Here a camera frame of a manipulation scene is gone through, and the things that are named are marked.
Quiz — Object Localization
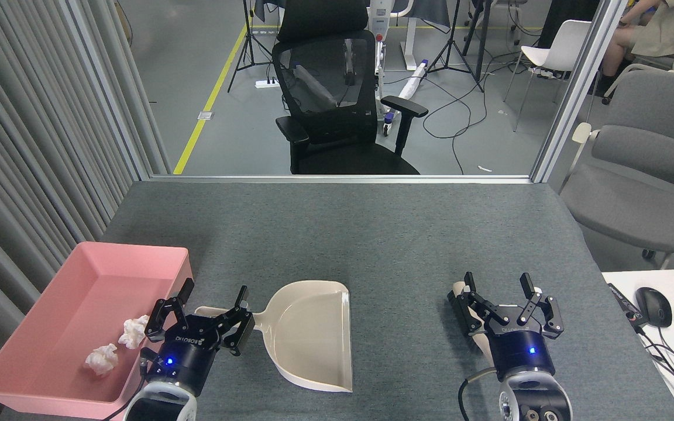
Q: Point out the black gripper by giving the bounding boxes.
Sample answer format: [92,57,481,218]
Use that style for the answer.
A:
[454,272,565,378]
[144,279,256,397]

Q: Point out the beige brush with black bristles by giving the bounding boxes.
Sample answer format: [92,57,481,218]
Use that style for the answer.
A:
[447,281,497,358]

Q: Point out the beige plastic dustpan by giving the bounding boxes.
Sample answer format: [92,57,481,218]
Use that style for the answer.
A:
[195,281,353,392]

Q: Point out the pink plastic bin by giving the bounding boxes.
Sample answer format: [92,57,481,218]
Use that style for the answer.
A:
[0,242,193,420]

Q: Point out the black labelled device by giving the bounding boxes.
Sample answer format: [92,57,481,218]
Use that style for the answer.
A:
[607,283,649,328]

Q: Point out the black computer mouse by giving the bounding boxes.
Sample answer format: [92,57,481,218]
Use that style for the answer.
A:
[634,287,673,328]

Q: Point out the grey upholstered chair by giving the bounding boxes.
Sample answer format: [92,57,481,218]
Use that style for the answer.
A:
[558,69,674,271]

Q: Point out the black mesh office chair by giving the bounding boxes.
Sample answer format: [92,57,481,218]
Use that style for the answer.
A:
[271,0,429,175]

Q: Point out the grey ribbed curtain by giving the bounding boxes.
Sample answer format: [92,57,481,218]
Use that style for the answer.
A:
[0,0,171,421]

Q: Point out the black tripod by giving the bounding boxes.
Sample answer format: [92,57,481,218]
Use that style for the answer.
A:
[428,0,485,93]
[227,0,279,93]

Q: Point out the white plastic chair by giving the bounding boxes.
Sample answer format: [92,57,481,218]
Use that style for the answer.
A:
[503,20,601,132]

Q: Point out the white stand on wheels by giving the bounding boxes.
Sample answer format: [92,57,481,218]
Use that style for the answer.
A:
[346,0,414,136]

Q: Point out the seated person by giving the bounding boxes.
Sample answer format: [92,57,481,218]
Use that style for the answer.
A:
[600,0,674,97]

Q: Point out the black desk cable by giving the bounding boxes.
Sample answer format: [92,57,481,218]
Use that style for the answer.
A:
[635,325,674,388]

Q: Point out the black floor cables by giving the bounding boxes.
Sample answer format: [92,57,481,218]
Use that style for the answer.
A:
[422,35,548,175]

